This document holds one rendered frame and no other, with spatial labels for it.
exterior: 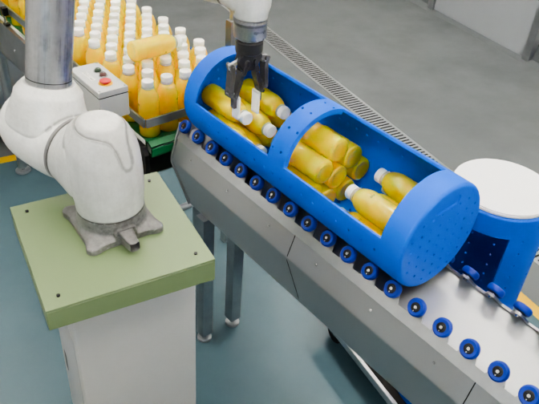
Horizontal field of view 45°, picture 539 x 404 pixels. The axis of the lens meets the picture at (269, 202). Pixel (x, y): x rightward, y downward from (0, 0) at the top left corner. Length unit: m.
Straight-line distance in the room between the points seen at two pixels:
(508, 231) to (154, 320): 0.94
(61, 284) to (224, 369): 1.28
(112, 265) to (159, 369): 0.40
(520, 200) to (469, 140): 2.41
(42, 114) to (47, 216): 0.25
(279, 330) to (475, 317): 1.26
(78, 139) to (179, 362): 0.68
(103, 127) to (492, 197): 1.03
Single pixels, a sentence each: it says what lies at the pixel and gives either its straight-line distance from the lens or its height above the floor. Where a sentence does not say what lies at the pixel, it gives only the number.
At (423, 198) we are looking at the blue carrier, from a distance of 1.44.
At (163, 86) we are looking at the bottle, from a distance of 2.13.
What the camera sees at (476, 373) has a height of 0.93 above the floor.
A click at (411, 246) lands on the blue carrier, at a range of 1.45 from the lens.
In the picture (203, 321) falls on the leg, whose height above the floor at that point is 0.13.
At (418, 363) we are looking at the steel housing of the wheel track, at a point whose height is 0.85.
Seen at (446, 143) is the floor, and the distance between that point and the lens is 4.16.
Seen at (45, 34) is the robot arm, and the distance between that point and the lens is 1.46.
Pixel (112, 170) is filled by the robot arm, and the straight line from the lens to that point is 1.38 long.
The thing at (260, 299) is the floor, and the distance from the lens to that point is 2.84.
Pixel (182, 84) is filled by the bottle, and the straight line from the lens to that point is 2.16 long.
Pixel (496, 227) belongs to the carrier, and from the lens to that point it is 1.80.
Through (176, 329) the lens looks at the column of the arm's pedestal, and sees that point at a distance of 1.65.
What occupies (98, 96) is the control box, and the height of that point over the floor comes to 1.09.
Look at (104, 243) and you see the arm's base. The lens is 1.47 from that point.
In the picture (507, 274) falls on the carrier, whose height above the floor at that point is 0.83.
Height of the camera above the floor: 2.02
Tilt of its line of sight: 37 degrees down
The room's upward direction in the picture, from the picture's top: 5 degrees clockwise
